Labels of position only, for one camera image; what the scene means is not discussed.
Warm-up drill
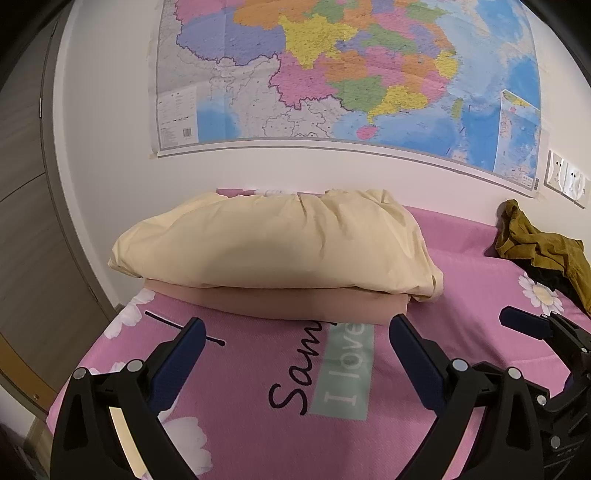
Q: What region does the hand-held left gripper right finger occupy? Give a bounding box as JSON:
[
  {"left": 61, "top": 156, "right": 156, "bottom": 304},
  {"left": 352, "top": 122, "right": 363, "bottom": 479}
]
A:
[{"left": 389, "top": 315, "right": 546, "bottom": 480}]

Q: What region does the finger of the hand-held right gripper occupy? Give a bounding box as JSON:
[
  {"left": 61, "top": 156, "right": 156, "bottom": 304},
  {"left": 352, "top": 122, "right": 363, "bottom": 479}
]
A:
[{"left": 499, "top": 305, "right": 591, "bottom": 365}]

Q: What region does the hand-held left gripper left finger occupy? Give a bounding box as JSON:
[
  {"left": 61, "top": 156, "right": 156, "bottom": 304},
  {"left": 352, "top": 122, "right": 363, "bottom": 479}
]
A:
[{"left": 50, "top": 316, "right": 207, "bottom": 480}]

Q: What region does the beige pink garment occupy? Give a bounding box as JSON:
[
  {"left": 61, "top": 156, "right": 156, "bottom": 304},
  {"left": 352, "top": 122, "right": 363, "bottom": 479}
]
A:
[{"left": 144, "top": 277, "right": 411, "bottom": 326}]

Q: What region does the cream yellow garment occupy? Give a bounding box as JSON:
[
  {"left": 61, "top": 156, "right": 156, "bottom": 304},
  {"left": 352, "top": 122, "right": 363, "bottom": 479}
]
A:
[{"left": 107, "top": 188, "right": 445, "bottom": 303}]

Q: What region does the black cloth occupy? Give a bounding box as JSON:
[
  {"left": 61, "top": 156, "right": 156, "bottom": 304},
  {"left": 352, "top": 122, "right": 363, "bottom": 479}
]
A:
[{"left": 526, "top": 265, "right": 578, "bottom": 296}]

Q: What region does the olive green garment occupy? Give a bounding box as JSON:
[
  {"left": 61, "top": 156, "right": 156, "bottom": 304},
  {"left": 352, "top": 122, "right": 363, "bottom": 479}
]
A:
[{"left": 495, "top": 199, "right": 591, "bottom": 317}]

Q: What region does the pink flowered blanket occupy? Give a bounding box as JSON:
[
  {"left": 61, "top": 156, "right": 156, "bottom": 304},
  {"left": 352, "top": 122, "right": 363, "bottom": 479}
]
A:
[{"left": 46, "top": 187, "right": 591, "bottom": 480}]

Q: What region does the grey wardrobe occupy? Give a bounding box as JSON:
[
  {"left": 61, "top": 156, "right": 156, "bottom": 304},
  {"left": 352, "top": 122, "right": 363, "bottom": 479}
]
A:
[{"left": 0, "top": 0, "right": 112, "bottom": 416}]

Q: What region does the colourful wall map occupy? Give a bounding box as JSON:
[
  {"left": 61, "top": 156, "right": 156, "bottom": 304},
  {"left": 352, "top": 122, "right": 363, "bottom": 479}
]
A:
[{"left": 148, "top": 0, "right": 543, "bottom": 199}]

